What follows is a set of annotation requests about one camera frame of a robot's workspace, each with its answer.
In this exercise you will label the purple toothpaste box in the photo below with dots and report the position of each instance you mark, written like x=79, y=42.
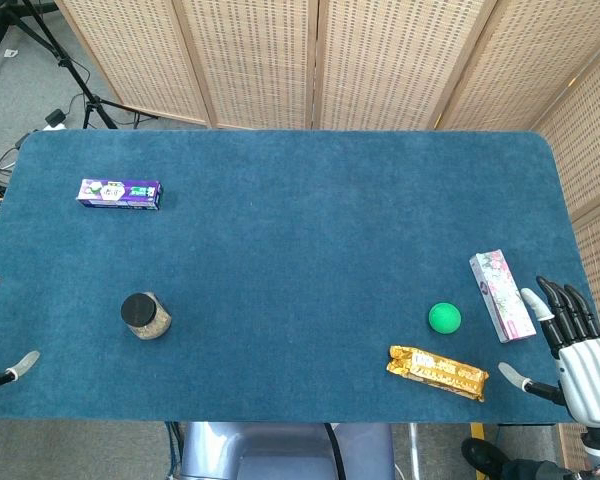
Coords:
x=120, y=194

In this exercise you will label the black tripod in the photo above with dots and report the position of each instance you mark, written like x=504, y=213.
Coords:
x=75, y=70

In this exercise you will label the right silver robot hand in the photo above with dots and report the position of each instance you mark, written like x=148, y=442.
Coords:
x=582, y=370

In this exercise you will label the blue carpet table mat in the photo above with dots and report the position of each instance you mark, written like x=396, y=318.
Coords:
x=300, y=250

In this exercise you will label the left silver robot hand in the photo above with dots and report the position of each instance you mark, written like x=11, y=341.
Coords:
x=22, y=362

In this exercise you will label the grey robot torso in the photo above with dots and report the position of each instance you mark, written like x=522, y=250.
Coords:
x=260, y=450

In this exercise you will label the black power adapter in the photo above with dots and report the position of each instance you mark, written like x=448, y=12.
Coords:
x=56, y=119

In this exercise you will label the black office chair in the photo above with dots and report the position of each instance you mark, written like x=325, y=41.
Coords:
x=0, y=30

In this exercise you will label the black-lidded glass jar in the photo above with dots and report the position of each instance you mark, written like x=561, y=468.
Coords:
x=145, y=315

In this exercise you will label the green ball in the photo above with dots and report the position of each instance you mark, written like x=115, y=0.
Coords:
x=445, y=318

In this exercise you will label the gold foil snack package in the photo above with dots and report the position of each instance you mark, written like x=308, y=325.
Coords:
x=437, y=372

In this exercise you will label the floral pink white box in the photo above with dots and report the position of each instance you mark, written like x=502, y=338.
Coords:
x=501, y=295

